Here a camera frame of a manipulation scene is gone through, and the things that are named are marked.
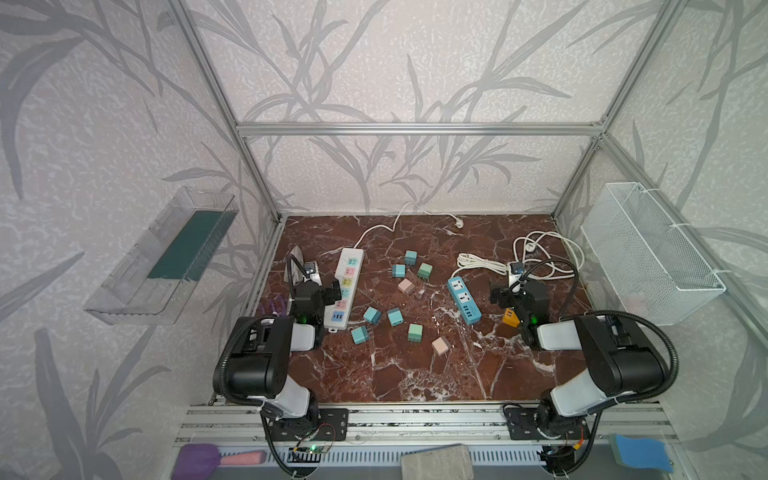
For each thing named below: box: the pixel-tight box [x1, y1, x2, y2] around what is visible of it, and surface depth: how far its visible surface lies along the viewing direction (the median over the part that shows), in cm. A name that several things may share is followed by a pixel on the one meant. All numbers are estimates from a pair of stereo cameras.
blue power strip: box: [447, 276, 482, 325], surface depth 96 cm
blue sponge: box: [608, 434, 674, 474], surface depth 69 cm
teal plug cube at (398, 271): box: [391, 264, 407, 278], surface depth 104 cm
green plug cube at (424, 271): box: [418, 262, 433, 281], surface depth 104 cm
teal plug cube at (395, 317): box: [387, 307, 405, 327], surface depth 93 cm
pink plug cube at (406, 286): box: [398, 278, 415, 294], surface depth 100 cm
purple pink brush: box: [172, 443, 267, 480], surface depth 71 cm
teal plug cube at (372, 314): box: [363, 306, 382, 325], surface depth 93 cm
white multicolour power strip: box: [324, 248, 365, 331], surface depth 98 cm
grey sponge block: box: [400, 444, 475, 480], surface depth 67 cm
